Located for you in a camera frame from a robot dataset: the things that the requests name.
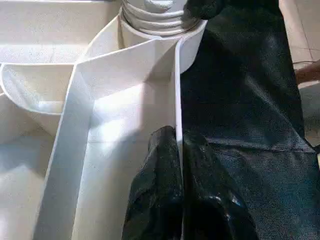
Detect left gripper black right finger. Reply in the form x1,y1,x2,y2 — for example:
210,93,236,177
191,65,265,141
181,130,261,240

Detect white plastic table top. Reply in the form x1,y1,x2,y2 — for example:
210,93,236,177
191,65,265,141
0,0,208,240

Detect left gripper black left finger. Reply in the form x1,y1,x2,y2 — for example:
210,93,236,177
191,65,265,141
121,126,184,240

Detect white plastic table leg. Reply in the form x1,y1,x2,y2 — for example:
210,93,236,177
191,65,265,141
120,0,201,37

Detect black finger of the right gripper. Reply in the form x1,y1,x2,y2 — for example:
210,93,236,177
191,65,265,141
184,0,226,21

